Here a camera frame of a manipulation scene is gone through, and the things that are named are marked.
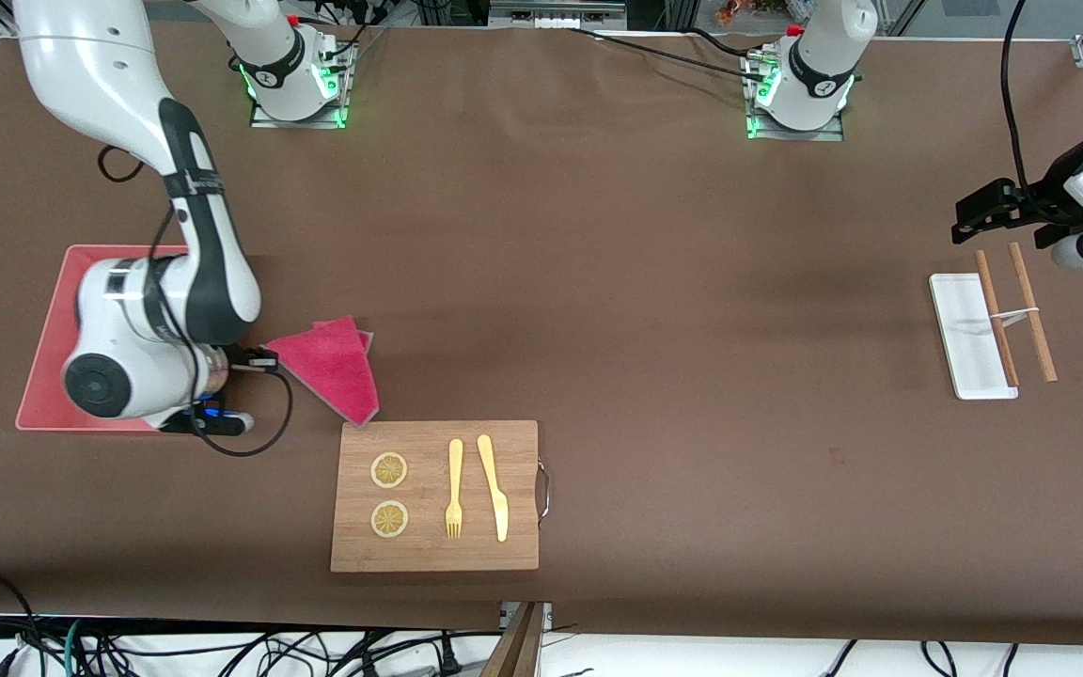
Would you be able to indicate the yellow lemon slice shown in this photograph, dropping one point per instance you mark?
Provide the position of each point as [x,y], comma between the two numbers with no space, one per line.
[389,519]
[389,470]

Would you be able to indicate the pink fleece cloth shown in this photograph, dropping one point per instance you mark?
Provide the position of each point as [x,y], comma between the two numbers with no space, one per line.
[335,367]

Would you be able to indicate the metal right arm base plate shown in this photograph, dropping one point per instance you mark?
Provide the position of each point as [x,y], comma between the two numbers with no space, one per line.
[339,94]

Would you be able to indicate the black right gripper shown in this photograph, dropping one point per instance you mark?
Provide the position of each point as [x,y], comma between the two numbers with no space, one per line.
[243,358]

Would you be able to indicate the grey metal box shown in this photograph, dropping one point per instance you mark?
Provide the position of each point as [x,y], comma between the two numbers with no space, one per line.
[557,11]

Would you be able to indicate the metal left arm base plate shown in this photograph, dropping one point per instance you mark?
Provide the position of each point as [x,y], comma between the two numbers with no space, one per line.
[833,132]

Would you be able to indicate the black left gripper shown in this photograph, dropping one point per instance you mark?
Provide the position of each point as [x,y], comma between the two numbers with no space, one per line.
[1036,199]

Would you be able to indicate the wooden cutting board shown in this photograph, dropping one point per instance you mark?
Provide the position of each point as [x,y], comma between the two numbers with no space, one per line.
[438,498]

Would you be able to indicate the yellow plastic knife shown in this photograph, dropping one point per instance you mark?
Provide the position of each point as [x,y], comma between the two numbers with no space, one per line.
[494,489]

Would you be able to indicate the pink plastic bin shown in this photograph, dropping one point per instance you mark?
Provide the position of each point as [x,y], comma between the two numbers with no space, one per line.
[48,357]

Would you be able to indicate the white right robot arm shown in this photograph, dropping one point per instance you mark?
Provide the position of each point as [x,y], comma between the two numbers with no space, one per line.
[128,310]

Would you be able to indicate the brown wooden rod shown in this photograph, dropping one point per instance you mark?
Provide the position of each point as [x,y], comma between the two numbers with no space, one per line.
[1032,315]
[997,320]

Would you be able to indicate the brown wooden post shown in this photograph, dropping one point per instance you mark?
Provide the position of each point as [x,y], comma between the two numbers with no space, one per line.
[518,644]

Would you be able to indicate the white rectangular rack base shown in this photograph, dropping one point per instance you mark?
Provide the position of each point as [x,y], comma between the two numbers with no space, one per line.
[960,338]

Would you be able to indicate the yellow plastic fork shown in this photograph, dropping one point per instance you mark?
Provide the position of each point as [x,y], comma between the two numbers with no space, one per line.
[454,489]

